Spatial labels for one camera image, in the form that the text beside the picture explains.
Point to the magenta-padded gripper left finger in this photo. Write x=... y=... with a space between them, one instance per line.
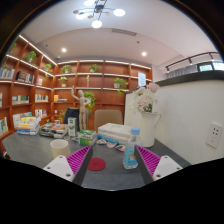
x=56 y=166

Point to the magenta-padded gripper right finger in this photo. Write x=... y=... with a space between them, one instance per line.
x=166 y=166

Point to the clear blue-capped water bottle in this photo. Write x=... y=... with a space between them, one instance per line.
x=130 y=150

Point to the cream ceramic cup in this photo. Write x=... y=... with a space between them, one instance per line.
x=60 y=148

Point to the dark magazine stack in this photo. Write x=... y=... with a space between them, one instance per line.
x=53 y=130

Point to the flat round red coaster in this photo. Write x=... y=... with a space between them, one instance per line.
x=96 y=164

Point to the green white box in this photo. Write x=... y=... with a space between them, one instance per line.
x=86 y=137

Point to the tall green white carton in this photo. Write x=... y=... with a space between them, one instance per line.
x=72 y=126

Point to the colourful book stack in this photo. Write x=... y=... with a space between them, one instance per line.
x=28 y=126

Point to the blue orange oval sticker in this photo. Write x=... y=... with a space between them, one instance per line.
x=120 y=148

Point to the dark blue chair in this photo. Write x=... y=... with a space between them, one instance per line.
x=70 y=113

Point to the white orange oval sticker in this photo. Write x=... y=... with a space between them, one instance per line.
x=111 y=145

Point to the wooden artist mannequin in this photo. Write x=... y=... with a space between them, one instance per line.
x=81 y=110

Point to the white book stack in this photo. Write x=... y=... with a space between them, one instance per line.
x=115 y=131

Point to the tan upholstered chair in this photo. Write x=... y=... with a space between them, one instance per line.
x=108 y=118

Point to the pink white flower bouquet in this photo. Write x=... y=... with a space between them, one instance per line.
x=144 y=98

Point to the recessed ceiling spotlight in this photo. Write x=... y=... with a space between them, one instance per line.
x=144 y=53
x=63 y=50

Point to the ceiling air vent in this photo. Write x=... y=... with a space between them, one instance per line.
x=124 y=32

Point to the branched round-bulb ceiling lamp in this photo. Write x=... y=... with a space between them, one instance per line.
x=97 y=10

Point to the white wall socket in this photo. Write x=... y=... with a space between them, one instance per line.
x=214 y=135

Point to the wooden wall shelf unit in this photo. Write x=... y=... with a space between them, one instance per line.
x=106 y=83

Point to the black track light rail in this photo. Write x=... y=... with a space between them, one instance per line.
x=190 y=59

